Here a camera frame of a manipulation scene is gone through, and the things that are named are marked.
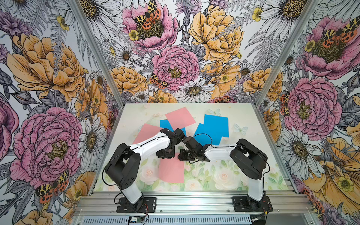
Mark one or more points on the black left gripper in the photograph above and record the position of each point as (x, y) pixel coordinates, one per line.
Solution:
(170, 154)

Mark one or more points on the pink paper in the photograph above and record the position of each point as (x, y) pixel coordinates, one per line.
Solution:
(171, 170)
(147, 131)
(180, 118)

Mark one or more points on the aluminium frame post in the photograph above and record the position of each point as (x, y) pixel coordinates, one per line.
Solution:
(300, 25)
(90, 37)

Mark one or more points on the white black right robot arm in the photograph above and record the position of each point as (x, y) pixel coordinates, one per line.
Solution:
(245, 155)

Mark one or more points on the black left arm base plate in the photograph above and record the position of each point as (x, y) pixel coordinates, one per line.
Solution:
(143, 205)

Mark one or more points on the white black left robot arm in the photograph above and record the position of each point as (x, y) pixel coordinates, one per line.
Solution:
(124, 164)

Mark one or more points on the blue paper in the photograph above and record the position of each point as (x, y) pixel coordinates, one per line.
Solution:
(167, 124)
(216, 126)
(203, 138)

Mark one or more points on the small green circuit board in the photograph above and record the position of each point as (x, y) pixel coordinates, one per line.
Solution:
(136, 220)

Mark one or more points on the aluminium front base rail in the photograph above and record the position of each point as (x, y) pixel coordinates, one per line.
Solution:
(195, 202)

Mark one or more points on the aluminium frame post right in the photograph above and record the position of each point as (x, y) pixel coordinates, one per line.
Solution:
(300, 25)

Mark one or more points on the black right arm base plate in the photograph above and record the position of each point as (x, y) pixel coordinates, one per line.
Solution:
(247, 204)

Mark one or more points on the aluminium frame post left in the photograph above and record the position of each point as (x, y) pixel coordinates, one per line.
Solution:
(90, 37)

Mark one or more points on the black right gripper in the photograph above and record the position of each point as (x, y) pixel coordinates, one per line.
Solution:
(181, 156)

